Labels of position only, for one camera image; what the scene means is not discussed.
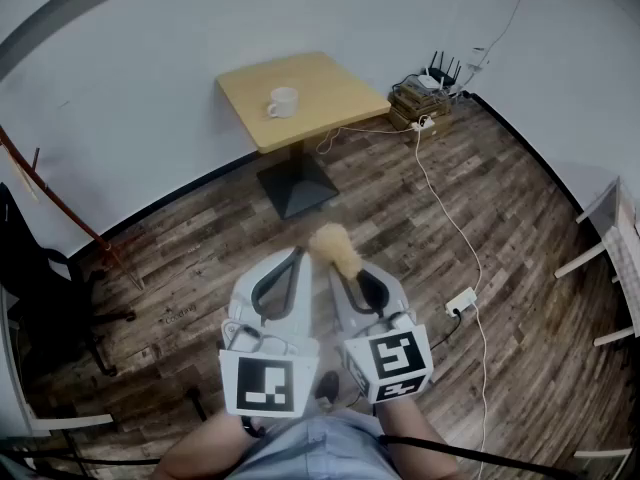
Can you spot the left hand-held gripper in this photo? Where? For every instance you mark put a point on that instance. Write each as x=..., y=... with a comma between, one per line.
x=265, y=378

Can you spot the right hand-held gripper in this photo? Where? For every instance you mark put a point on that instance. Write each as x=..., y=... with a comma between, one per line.
x=395, y=358

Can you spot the tan fluffy sponge brush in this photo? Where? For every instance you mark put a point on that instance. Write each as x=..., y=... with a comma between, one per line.
x=332, y=248

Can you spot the white ceramic mug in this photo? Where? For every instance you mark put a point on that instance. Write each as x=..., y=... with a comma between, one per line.
x=282, y=102

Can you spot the person's left forearm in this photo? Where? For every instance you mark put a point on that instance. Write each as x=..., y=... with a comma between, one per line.
x=200, y=448

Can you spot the person's right forearm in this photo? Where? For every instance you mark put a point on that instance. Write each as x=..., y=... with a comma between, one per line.
x=410, y=423

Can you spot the white power strip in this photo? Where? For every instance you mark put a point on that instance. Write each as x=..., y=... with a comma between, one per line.
x=462, y=302
x=422, y=123

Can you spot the person's black shoe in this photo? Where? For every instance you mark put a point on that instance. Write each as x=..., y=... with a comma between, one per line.
x=327, y=387

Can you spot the person's light blue shirt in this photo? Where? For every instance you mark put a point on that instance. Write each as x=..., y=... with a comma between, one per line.
x=320, y=448

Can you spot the red metal stand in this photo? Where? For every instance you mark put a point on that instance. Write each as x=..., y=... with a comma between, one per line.
x=102, y=242

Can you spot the brown cardboard box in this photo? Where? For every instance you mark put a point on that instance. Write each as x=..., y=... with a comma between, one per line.
x=400, y=119

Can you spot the yellowish cardboard box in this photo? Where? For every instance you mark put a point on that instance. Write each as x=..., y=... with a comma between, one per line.
x=410, y=97

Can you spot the white network device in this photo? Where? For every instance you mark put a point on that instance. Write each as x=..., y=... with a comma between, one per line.
x=430, y=82

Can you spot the black office chair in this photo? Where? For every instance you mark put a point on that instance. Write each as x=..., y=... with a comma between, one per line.
x=45, y=268

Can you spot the black router with antennas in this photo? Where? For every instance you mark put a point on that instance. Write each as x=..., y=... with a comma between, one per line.
x=442, y=74

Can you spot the white table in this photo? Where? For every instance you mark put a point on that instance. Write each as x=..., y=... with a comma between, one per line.
x=597, y=203

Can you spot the black table pedestal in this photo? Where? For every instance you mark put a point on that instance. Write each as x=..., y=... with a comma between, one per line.
x=300, y=188

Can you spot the white desk frame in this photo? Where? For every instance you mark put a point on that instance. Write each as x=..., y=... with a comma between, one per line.
x=70, y=422

